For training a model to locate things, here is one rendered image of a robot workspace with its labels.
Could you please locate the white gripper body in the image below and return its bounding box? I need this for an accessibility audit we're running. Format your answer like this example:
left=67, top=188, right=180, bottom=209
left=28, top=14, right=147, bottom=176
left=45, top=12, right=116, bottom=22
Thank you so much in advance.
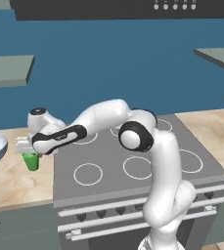
left=13, top=136, right=37, bottom=155

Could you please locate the green cup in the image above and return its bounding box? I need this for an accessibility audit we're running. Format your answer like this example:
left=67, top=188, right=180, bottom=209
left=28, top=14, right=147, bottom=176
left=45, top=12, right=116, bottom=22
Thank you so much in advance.
left=22, top=151, right=41, bottom=172

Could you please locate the grey stove with hob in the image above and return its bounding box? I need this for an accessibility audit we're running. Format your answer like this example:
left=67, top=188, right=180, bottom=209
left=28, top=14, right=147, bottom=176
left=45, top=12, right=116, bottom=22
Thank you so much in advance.
left=52, top=113, right=224, bottom=250

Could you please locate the dark range hood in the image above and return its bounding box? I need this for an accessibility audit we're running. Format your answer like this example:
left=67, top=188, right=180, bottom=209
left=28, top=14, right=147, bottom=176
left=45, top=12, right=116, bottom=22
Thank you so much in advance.
left=9, top=0, right=224, bottom=21

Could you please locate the grey-green wall shelf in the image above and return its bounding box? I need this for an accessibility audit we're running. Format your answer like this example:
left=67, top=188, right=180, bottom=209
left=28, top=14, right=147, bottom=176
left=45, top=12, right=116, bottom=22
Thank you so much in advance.
left=193, top=47, right=224, bottom=73
left=0, top=54, right=36, bottom=89

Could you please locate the white stove rail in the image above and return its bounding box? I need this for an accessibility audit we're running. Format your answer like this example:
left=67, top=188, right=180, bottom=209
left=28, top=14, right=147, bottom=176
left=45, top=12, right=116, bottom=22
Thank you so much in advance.
left=57, top=183, right=224, bottom=218
left=57, top=196, right=224, bottom=233

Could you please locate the white oven door handle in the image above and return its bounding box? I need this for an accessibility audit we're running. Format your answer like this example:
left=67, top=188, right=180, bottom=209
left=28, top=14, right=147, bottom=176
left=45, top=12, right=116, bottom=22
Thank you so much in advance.
left=65, top=206, right=218, bottom=242

